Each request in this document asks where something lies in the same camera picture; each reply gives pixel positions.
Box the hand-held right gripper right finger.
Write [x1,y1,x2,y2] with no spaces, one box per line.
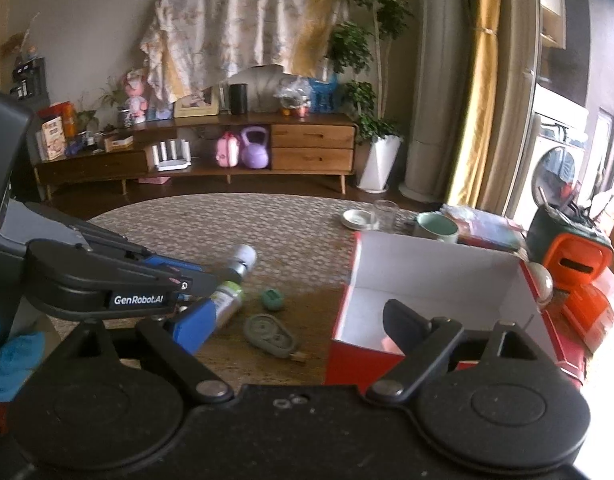
[366,299,555,403]

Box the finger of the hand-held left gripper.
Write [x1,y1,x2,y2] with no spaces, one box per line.
[73,221,193,273]
[152,262,223,307]

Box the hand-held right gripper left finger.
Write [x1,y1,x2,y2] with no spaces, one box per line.
[62,299,235,406]

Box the green capped metal bottle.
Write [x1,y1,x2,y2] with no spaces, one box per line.
[207,281,244,329]

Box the white capped silver bottle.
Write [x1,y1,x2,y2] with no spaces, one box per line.
[221,243,258,286]

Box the red cardboard box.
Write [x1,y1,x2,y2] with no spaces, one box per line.
[324,230,588,392]

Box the person's left hand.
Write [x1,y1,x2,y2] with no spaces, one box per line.
[0,306,47,404]

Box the grey correction tape dispenser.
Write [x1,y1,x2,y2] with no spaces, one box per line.
[243,312,309,362]

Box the black side cabinet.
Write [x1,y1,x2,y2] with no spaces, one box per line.
[10,102,52,202]

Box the green ceramic mug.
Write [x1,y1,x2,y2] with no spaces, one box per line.
[413,211,461,244]

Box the white router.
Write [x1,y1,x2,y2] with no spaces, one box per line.
[152,140,193,171]

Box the clear drinking glass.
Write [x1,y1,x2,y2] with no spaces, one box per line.
[374,199,399,234]

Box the small white dish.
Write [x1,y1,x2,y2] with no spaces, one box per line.
[341,208,378,231]

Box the small pink bag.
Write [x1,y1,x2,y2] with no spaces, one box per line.
[215,132,241,167]

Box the printed snack box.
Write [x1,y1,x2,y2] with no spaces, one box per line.
[40,116,69,162]

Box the purple kettlebell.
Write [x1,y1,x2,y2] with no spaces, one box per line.
[239,126,271,170]

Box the silver metal ball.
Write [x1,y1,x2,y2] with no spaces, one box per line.
[529,262,555,307]

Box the small leafy plant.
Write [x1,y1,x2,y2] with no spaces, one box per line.
[74,92,101,137]

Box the framed picture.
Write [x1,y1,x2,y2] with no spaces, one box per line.
[173,87,221,119]

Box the orange carton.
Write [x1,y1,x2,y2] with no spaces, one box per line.
[38,101,79,142]

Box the white plant pot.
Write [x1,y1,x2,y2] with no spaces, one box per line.
[356,134,404,194]

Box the pink doll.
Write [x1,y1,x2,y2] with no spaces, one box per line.
[124,69,150,124]

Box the wooden television cabinet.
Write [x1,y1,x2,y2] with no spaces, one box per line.
[34,111,359,200]

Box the thin leafy plant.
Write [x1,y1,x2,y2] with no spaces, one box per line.
[99,77,129,117]

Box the black cylindrical speaker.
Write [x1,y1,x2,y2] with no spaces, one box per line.
[229,83,249,115]

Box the orange black container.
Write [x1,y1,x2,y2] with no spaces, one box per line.
[526,184,614,292]

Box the orange plastic case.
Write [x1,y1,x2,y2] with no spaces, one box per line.
[561,281,614,356]

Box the black coffee machine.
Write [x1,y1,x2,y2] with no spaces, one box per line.
[11,57,49,107]

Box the flat television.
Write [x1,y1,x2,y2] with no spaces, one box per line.
[226,64,299,112]

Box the clear plastic bag with fruit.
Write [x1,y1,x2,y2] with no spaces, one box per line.
[274,76,313,119]

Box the blue plastic basket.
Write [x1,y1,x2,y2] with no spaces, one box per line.
[309,77,339,114]

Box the white washing machine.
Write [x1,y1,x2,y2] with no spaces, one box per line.
[516,107,590,233]

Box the dried flower bouquet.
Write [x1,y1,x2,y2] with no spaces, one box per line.
[0,12,41,62]

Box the cylindrical standing air conditioner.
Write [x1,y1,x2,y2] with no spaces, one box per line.
[399,0,476,202]

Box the floral cloth cover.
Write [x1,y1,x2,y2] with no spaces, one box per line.
[139,0,350,104]

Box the yellow curtain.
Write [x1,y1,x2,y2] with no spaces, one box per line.
[446,0,504,207]

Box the beige curtain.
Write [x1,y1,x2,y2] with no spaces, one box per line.
[486,0,540,216]

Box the green potted tree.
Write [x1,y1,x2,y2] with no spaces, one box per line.
[326,0,414,146]

